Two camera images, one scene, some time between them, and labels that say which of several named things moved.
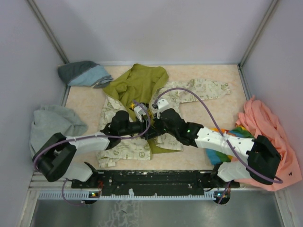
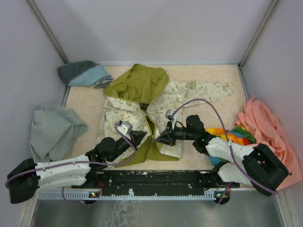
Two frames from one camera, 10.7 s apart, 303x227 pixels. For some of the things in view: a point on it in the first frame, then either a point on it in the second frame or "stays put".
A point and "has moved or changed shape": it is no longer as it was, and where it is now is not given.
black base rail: [156, 182] stays put
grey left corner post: [48, 31] stays put
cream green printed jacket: [146, 86] has moved or changed shape
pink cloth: [257, 117] stays put
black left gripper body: [135, 127] → [123, 145]
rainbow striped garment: [217, 157] stays put
